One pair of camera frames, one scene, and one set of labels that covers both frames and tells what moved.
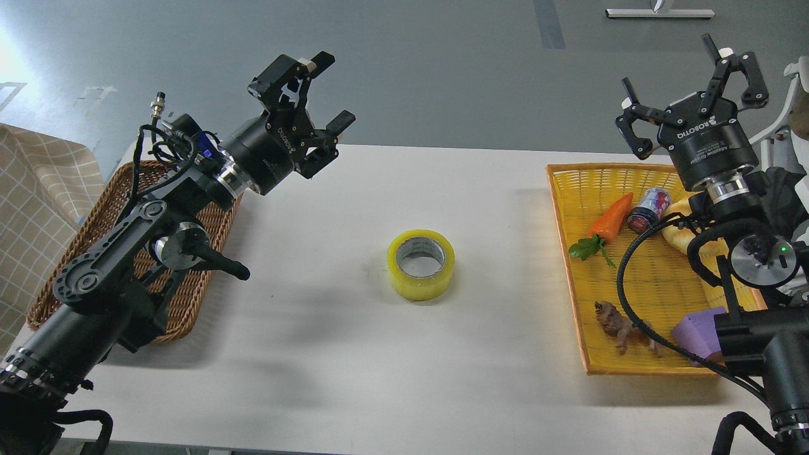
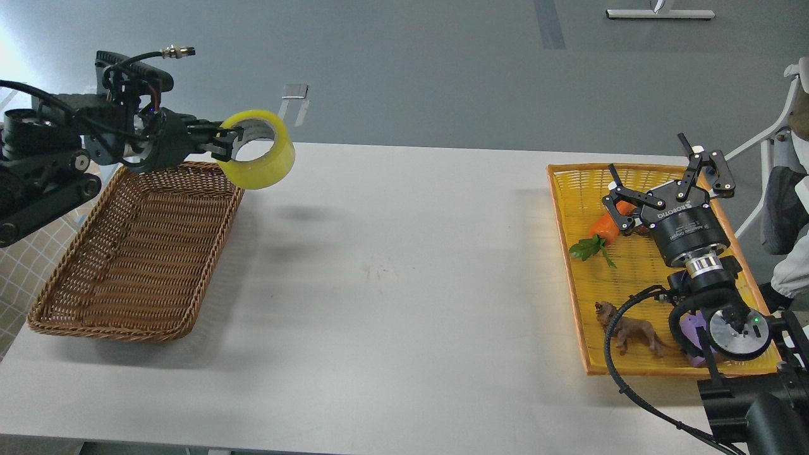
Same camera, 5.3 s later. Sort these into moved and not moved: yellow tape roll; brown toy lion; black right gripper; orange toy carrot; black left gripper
Moved: yellow tape roll; black right gripper; black left gripper
Not moved: orange toy carrot; brown toy lion
